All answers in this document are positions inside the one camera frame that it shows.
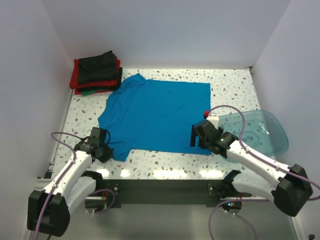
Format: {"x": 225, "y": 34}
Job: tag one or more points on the blue t shirt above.
{"x": 155, "y": 115}

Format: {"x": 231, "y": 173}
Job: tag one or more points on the translucent blue plastic bin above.
{"x": 262, "y": 132}

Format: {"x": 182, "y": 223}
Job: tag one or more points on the folded red t shirt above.
{"x": 74, "y": 85}

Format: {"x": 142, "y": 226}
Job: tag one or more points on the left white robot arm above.
{"x": 49, "y": 209}

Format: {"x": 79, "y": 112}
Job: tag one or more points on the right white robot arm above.
{"x": 286, "y": 186}

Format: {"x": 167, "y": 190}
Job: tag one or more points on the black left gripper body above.
{"x": 106, "y": 154}

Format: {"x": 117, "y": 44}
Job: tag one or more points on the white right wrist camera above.
{"x": 212, "y": 118}

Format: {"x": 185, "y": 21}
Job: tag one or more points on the folded black t shirt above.
{"x": 97, "y": 68}

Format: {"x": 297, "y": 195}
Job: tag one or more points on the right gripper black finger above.
{"x": 204, "y": 142}
{"x": 193, "y": 138}

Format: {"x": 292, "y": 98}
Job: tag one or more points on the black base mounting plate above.
{"x": 170, "y": 192}

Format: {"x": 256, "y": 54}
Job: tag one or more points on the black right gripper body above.
{"x": 200, "y": 137}

